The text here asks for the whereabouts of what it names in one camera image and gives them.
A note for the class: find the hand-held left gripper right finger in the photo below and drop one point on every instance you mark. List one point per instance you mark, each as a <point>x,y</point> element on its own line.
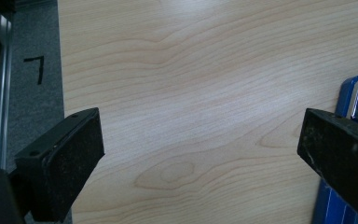
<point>338,155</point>

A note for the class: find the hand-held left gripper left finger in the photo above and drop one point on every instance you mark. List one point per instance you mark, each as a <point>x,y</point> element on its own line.
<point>59,168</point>

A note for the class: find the blue stapler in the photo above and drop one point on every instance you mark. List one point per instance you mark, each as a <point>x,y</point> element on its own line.
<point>346,93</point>

